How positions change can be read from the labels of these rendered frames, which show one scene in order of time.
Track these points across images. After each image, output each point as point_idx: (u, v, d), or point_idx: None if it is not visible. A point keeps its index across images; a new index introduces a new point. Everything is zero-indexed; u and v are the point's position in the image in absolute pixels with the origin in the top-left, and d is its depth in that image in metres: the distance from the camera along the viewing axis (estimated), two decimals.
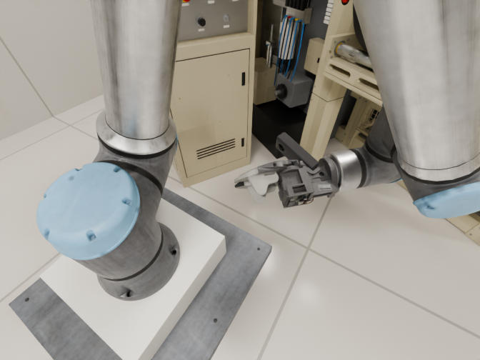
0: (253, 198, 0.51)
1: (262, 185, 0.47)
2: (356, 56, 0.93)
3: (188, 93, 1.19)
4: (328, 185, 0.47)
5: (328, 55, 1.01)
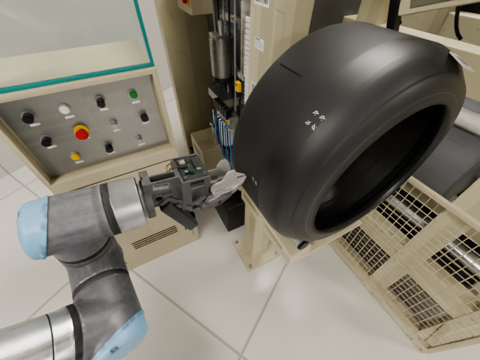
0: (229, 164, 0.48)
1: (228, 179, 0.45)
2: None
3: None
4: (156, 189, 0.38)
5: (241, 186, 0.96)
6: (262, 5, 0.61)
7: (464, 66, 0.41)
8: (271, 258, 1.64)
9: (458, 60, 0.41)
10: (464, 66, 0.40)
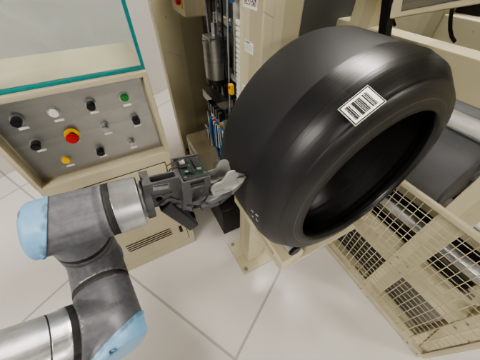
0: (229, 164, 0.48)
1: (228, 179, 0.45)
2: None
3: None
4: (156, 189, 0.38)
5: None
6: (251, 8, 0.60)
7: (361, 118, 0.36)
8: (266, 261, 1.63)
9: (347, 118, 0.36)
10: (355, 125, 0.36)
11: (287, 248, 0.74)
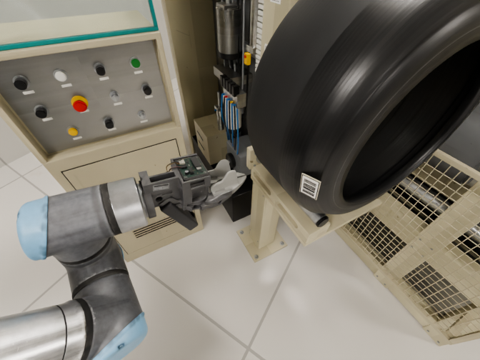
0: (229, 164, 0.48)
1: (228, 179, 0.45)
2: None
3: None
4: (156, 189, 0.38)
5: (251, 164, 0.89)
6: None
7: (315, 193, 0.46)
8: (278, 248, 1.58)
9: (308, 196, 0.48)
10: (315, 199, 0.47)
11: None
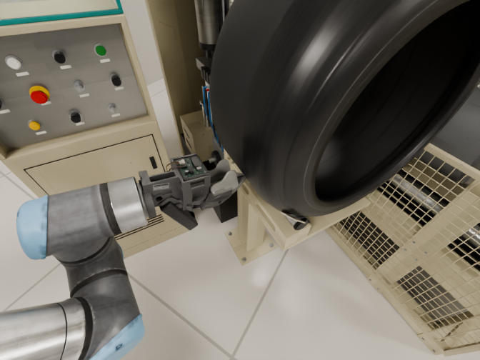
0: (229, 164, 0.48)
1: (228, 179, 0.45)
2: None
3: (80, 188, 1.00)
4: (156, 188, 0.38)
5: (228, 161, 0.82)
6: None
7: (301, 221, 0.52)
8: (267, 251, 1.50)
9: (299, 219, 0.54)
10: (304, 223, 0.53)
11: (291, 226, 0.63)
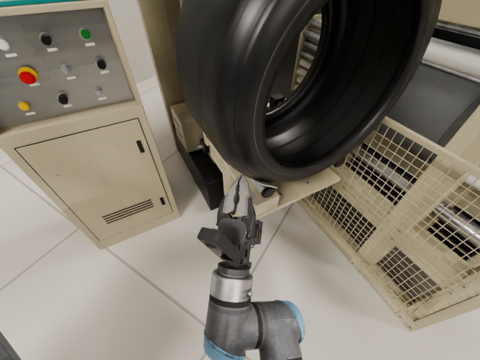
0: (252, 192, 0.53)
1: (237, 198, 0.54)
2: None
3: (69, 169, 1.05)
4: None
5: (207, 140, 0.87)
6: None
7: (272, 186, 0.60)
8: None
9: (272, 186, 0.62)
10: (276, 188, 0.61)
11: None
